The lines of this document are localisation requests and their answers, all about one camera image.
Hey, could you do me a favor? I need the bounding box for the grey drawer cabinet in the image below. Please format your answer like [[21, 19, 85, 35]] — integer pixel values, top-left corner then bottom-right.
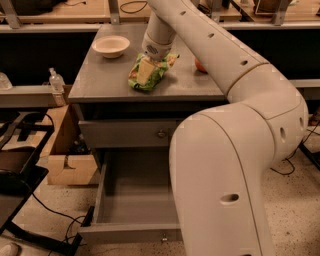
[[68, 22, 231, 246]]

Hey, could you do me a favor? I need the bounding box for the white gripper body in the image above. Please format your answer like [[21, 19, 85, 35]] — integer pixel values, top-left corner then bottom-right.
[[142, 33, 172, 61]]

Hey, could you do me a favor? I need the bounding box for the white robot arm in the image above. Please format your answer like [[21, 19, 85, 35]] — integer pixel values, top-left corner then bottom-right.
[[142, 0, 308, 256]]

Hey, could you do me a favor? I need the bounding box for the clear pump dispenser bottle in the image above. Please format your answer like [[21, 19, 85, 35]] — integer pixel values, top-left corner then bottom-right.
[[49, 68, 65, 92]]

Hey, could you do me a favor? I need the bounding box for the red apple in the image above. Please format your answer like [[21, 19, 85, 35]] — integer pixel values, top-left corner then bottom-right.
[[194, 58, 207, 73]]

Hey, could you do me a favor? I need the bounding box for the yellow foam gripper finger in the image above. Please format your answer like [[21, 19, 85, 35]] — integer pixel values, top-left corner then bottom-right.
[[137, 56, 157, 86]]

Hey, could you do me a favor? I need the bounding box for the white ceramic bowl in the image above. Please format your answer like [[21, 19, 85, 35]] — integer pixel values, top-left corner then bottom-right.
[[92, 35, 130, 59]]

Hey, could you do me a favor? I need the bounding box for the cardboard box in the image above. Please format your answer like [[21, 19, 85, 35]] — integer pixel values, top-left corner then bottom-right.
[[39, 84, 100, 186]]

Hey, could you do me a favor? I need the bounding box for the open grey middle drawer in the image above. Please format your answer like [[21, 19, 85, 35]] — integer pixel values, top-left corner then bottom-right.
[[79, 148, 182, 244]]

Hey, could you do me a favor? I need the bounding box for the black floor cable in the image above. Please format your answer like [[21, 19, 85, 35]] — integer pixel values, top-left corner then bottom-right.
[[269, 121, 320, 177]]

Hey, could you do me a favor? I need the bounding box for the green rice chip bag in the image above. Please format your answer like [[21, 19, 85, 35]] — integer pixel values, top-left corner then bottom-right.
[[128, 53, 179, 91]]

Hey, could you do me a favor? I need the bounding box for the closed grey top drawer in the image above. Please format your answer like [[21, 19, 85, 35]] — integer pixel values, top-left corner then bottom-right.
[[79, 119, 180, 148]]

